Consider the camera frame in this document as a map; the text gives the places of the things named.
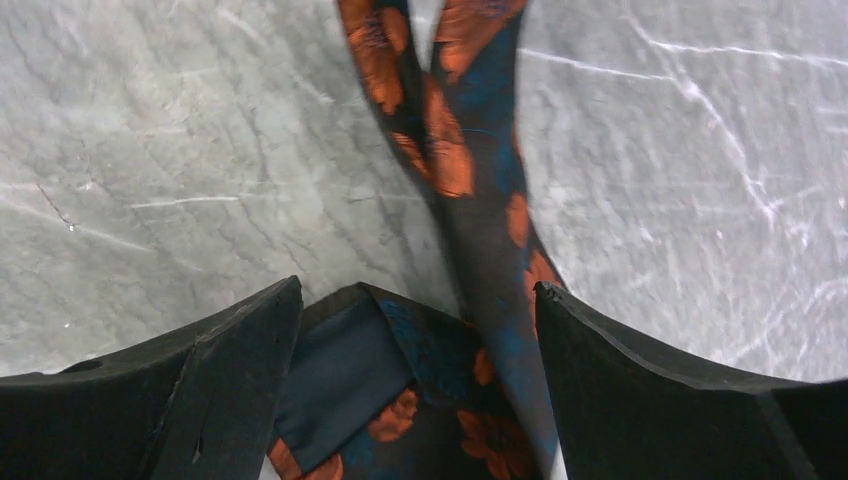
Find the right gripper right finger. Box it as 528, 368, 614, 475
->
535, 282, 847, 479

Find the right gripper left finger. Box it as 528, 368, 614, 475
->
1, 277, 303, 479

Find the dark floral necktie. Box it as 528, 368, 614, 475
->
268, 1, 566, 479

